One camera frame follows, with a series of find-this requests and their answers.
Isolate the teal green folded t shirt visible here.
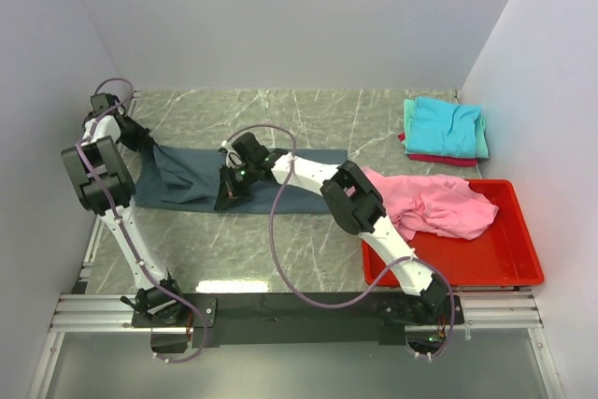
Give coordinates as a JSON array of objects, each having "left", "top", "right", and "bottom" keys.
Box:
[{"left": 402, "top": 99, "right": 491, "bottom": 160}]

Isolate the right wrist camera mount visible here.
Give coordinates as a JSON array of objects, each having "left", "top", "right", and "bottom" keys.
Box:
[{"left": 219, "top": 140, "right": 243, "bottom": 168}]

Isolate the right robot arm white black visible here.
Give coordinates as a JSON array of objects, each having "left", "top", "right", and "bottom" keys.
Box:
[{"left": 215, "top": 127, "right": 456, "bottom": 324}]

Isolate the slate blue t shirt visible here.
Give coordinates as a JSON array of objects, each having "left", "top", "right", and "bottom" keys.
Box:
[{"left": 135, "top": 145, "right": 348, "bottom": 215}]

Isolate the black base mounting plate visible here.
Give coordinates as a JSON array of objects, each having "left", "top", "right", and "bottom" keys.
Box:
[{"left": 121, "top": 292, "right": 464, "bottom": 353}]

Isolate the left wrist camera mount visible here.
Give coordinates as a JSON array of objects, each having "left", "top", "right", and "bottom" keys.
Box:
[{"left": 90, "top": 93, "right": 120, "bottom": 117}]

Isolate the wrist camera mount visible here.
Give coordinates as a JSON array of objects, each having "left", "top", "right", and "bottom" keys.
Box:
[
  {"left": 219, "top": 140, "right": 243, "bottom": 168},
  {"left": 90, "top": 93, "right": 120, "bottom": 117}
]

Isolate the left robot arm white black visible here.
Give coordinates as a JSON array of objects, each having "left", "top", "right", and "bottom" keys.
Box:
[{"left": 61, "top": 113, "right": 187, "bottom": 326}]

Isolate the pink t shirt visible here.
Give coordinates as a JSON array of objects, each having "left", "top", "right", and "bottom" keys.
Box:
[{"left": 363, "top": 167, "right": 499, "bottom": 241}]

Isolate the aluminium extrusion rail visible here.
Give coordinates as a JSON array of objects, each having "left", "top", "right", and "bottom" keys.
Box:
[{"left": 26, "top": 221, "right": 548, "bottom": 398}]

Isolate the cyan folded t shirt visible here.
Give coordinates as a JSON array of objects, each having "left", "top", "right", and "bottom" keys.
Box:
[{"left": 405, "top": 95, "right": 483, "bottom": 157}]

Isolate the crimson folded t shirt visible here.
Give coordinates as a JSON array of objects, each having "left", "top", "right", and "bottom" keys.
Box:
[{"left": 407, "top": 153, "right": 477, "bottom": 168}]

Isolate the red plastic bin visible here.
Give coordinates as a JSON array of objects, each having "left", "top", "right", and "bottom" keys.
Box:
[{"left": 359, "top": 178, "right": 546, "bottom": 289}]

